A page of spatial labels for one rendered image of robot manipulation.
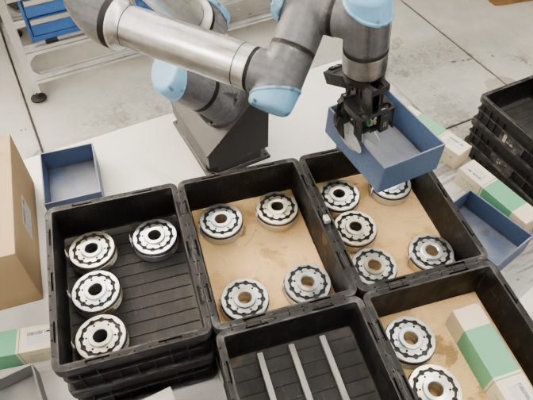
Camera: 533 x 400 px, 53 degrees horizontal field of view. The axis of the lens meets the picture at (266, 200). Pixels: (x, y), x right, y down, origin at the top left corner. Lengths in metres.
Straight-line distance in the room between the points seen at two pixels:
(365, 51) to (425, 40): 2.65
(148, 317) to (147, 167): 0.58
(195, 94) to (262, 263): 0.46
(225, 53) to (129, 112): 2.08
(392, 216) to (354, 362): 0.40
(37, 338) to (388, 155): 0.87
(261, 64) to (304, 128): 0.89
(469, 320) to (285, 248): 0.43
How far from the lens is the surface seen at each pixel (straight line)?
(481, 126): 2.23
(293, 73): 0.87
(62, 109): 3.07
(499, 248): 1.56
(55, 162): 1.71
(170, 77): 1.37
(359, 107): 0.98
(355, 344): 1.18
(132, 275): 1.28
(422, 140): 1.17
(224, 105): 1.46
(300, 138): 1.71
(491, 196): 1.60
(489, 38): 3.67
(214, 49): 0.91
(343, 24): 0.87
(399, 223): 1.36
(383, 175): 1.05
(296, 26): 0.88
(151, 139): 1.74
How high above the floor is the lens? 1.88
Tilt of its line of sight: 50 degrees down
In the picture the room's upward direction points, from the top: 1 degrees clockwise
